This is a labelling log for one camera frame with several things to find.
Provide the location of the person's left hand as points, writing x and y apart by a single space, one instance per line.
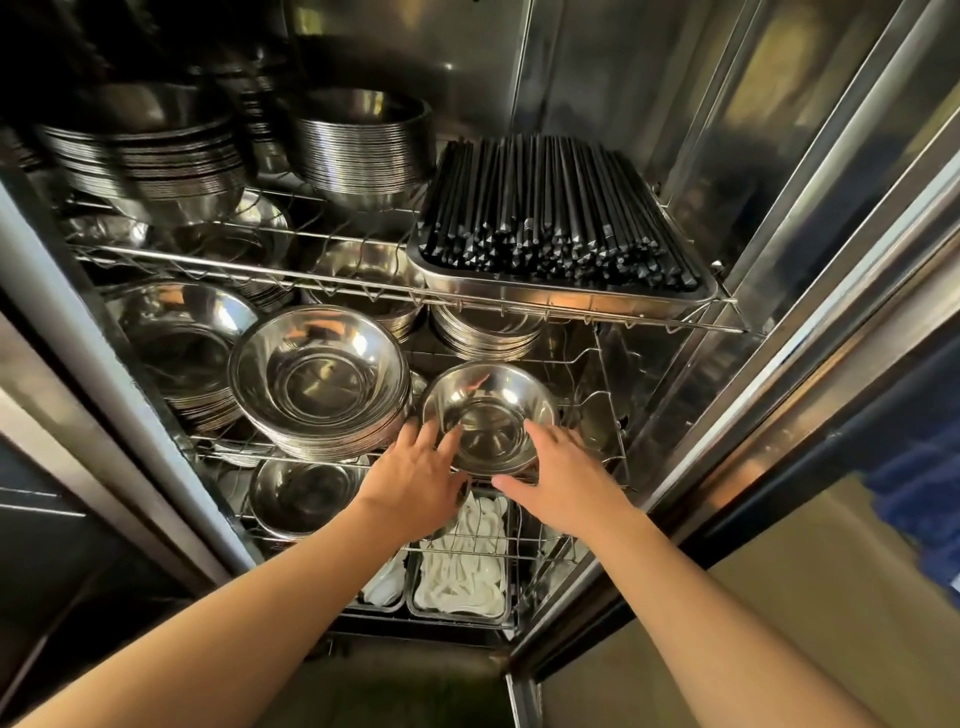
409 487

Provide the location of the person's right hand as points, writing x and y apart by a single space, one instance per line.
574 487

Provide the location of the person's left thumb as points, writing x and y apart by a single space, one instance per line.
461 499

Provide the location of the person's right thumb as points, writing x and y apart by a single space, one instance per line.
514 487

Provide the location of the person's left middle finger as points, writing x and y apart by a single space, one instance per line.
412 435

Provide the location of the small steel bowl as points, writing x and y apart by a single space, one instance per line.
487 412

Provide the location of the person's right forearm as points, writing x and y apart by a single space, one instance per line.
705 622

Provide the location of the person's left forearm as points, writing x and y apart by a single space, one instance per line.
247 615

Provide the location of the pile of white spoons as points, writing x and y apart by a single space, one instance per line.
388 581
465 570

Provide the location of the steel spoon tray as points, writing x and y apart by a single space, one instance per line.
386 604
512 570

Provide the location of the stack of large steel bowls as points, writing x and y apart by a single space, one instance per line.
180 345
322 375

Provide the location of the stack of shallow steel bowls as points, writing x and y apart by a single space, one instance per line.
247 232
367 270
487 334

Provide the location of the steel chopstick tray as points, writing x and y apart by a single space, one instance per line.
570 300

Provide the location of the pile of black chopsticks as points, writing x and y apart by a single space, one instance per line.
555 210

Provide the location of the stack of wide steel bowls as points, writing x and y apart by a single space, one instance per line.
360 150
150 150

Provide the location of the blue cloth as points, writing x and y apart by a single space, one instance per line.
919 465

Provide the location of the stainless steel cabinet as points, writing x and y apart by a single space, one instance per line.
600 67

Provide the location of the steel cabinet door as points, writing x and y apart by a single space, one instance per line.
840 225

